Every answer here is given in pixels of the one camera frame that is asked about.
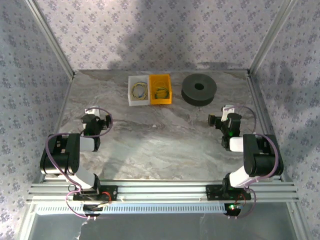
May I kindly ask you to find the white slotted cable duct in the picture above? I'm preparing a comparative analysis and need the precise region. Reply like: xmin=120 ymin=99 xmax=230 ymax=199
xmin=35 ymin=202 xmax=227 ymax=215

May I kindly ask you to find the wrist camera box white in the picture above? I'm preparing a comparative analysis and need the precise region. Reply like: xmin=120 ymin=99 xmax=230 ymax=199
xmin=222 ymin=104 xmax=237 ymax=120
xmin=84 ymin=106 xmax=101 ymax=118

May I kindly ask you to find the dark green cable coil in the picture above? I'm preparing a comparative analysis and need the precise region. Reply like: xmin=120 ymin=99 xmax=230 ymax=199
xmin=153 ymin=87 xmax=171 ymax=100

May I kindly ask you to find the white plastic bin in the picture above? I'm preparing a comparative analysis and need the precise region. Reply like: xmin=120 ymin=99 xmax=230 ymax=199
xmin=127 ymin=74 xmax=152 ymax=107

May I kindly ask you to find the floral patterned cloth panel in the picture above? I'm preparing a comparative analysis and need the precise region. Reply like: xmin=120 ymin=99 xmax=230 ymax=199
xmin=249 ymin=0 xmax=320 ymax=240
xmin=32 ymin=0 xmax=293 ymax=72
xmin=0 ymin=0 xmax=73 ymax=240

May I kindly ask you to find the black cable spool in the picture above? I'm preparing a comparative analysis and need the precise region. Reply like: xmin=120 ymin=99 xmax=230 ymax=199
xmin=181 ymin=73 xmax=218 ymax=108

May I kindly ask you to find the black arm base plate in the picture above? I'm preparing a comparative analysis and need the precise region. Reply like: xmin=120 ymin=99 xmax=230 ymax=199
xmin=72 ymin=185 xmax=119 ymax=202
xmin=206 ymin=184 xmax=252 ymax=201

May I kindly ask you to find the black controller board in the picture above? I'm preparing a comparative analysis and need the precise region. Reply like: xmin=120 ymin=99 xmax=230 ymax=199
xmin=82 ymin=203 xmax=104 ymax=218
xmin=224 ymin=202 xmax=243 ymax=218

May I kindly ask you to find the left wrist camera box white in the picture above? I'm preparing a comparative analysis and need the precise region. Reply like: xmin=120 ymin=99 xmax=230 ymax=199
xmin=84 ymin=106 xmax=101 ymax=118

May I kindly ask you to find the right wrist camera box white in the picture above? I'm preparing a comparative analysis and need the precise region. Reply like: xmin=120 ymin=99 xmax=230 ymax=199
xmin=222 ymin=104 xmax=237 ymax=120

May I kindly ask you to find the yellow plastic bin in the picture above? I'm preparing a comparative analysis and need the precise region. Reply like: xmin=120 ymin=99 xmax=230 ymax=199
xmin=148 ymin=73 xmax=174 ymax=106

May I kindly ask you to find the yellow and blue cable coil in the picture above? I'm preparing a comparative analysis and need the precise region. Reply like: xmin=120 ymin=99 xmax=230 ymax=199
xmin=131 ymin=82 xmax=149 ymax=100

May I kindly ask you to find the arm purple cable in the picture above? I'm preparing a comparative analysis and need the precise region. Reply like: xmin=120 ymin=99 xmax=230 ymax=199
xmin=226 ymin=105 xmax=280 ymax=220
xmin=46 ymin=106 xmax=115 ymax=219

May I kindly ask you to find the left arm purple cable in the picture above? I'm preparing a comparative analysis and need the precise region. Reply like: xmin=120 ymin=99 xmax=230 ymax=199
xmin=46 ymin=106 xmax=115 ymax=219

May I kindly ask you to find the aluminium side rail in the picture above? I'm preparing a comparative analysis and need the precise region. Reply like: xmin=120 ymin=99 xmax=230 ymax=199
xmin=37 ymin=71 xmax=77 ymax=183
xmin=246 ymin=69 xmax=287 ymax=183

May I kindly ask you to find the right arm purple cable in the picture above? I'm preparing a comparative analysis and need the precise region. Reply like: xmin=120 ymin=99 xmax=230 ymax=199
xmin=226 ymin=105 xmax=280 ymax=220

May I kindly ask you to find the aluminium frame post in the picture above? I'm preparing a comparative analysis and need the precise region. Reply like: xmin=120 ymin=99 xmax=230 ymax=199
xmin=248 ymin=0 xmax=297 ymax=73
xmin=24 ymin=0 xmax=76 ymax=77

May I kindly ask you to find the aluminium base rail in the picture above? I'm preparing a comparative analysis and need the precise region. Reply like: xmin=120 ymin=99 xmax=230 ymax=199
xmin=26 ymin=180 xmax=300 ymax=204

